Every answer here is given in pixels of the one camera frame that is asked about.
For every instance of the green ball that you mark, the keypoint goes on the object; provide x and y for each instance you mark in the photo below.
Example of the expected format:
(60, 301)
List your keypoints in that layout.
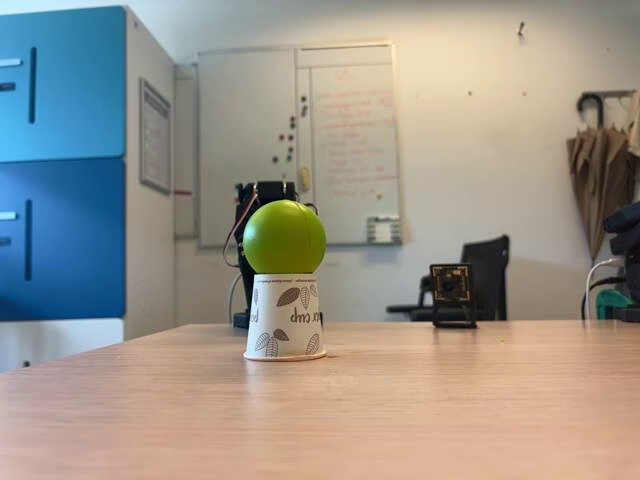
(284, 237)

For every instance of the white paper cup leaf print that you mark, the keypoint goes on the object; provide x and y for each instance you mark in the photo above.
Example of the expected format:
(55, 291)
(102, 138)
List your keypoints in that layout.
(285, 320)

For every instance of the yellow whiteboard magnet clip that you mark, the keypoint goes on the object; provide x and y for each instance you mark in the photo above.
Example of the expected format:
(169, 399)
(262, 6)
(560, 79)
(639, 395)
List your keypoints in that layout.
(304, 179)

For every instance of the whiteboard eraser holder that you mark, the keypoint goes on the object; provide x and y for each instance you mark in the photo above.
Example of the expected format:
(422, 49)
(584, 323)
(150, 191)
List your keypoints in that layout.
(382, 230)

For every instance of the framed notice sheet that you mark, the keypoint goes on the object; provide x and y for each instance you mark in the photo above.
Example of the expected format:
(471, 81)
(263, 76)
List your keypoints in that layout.
(155, 135)

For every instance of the black chair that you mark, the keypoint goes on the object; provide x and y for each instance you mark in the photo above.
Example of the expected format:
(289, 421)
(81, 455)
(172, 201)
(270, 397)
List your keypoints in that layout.
(487, 270)

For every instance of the blue and grey locker cabinet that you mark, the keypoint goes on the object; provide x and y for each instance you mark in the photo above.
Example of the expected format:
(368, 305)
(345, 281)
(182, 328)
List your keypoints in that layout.
(65, 100)

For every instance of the green table clamp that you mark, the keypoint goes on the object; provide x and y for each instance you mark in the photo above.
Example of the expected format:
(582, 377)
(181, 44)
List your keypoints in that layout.
(607, 302)

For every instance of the brown folded umbrella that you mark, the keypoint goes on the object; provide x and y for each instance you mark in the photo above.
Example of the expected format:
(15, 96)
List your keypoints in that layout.
(602, 180)

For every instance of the narrow grey wall board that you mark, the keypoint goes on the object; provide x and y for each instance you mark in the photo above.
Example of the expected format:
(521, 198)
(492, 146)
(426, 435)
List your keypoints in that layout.
(184, 150)

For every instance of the small camera module on stand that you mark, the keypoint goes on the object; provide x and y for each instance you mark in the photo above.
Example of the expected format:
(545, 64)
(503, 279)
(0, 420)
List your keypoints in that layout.
(452, 290)

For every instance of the small wall hook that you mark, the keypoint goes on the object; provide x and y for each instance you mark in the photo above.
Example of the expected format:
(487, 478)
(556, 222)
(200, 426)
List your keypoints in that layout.
(521, 28)

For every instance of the grey wall coat rack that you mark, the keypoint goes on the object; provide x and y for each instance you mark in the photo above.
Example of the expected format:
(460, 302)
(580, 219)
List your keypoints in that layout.
(617, 93)

